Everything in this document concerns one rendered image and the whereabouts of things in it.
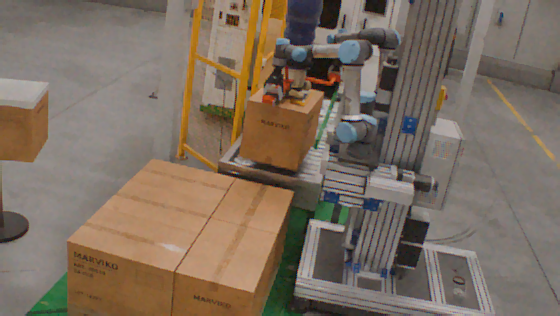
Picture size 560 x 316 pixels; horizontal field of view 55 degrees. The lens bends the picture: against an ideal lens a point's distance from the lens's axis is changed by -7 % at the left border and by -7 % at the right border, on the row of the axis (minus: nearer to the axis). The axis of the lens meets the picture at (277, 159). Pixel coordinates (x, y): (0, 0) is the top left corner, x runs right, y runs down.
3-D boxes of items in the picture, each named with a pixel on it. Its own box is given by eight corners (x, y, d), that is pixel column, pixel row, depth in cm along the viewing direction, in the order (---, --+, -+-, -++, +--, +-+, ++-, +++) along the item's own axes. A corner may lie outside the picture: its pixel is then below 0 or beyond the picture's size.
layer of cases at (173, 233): (149, 208, 403) (153, 158, 388) (284, 242, 392) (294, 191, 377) (68, 301, 294) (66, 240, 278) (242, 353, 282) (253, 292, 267)
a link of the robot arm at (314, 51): (380, 38, 299) (308, 41, 331) (370, 39, 291) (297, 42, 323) (381, 60, 301) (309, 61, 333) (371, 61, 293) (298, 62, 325)
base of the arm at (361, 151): (371, 152, 324) (375, 136, 320) (371, 162, 310) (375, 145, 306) (346, 147, 325) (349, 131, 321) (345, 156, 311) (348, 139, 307)
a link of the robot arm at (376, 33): (370, 44, 340) (325, 47, 383) (384, 45, 346) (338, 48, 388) (370, 25, 339) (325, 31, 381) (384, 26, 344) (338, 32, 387)
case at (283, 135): (263, 130, 435) (271, 80, 420) (314, 143, 428) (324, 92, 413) (238, 156, 381) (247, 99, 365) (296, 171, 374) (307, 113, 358)
